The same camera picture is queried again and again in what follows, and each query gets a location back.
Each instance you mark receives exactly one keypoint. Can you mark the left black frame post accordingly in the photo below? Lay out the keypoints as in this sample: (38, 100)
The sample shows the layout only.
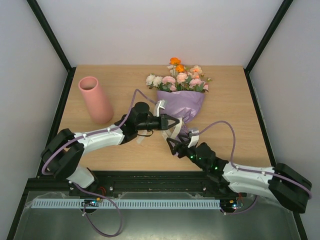
(42, 20)

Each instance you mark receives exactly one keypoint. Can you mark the cream ribbon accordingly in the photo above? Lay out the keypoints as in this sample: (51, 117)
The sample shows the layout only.
(145, 133)

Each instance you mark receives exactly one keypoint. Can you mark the purple flower bouquet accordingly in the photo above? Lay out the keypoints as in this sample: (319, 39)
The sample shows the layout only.
(183, 90)

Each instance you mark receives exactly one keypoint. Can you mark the black frame post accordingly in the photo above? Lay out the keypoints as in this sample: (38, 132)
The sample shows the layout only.
(42, 20)
(278, 17)

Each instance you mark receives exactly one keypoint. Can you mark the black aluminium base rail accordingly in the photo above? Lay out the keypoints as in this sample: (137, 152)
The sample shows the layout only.
(110, 183)

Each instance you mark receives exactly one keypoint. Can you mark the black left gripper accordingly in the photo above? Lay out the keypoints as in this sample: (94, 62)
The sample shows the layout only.
(164, 121)

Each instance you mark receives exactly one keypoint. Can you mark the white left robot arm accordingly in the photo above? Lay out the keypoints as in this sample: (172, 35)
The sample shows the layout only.
(62, 155)

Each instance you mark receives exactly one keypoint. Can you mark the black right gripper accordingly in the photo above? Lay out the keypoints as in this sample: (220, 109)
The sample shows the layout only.
(180, 147)

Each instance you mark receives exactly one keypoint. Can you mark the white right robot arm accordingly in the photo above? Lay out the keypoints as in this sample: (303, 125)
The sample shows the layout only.
(280, 183)

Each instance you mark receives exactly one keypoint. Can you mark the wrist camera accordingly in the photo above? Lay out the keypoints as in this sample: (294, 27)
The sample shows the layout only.
(159, 106)
(193, 134)

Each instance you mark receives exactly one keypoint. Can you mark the right black frame post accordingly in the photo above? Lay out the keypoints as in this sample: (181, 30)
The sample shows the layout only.
(278, 17)

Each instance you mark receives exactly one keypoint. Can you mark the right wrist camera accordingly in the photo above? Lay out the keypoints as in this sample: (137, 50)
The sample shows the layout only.
(193, 134)

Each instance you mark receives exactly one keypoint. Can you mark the white slotted cable duct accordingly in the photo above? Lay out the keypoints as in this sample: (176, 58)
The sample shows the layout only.
(128, 204)

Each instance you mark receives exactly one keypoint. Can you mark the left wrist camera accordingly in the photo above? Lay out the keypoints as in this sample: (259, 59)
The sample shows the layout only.
(159, 106)

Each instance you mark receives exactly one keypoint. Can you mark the pink cylindrical vase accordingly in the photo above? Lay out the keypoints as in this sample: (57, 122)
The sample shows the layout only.
(97, 103)

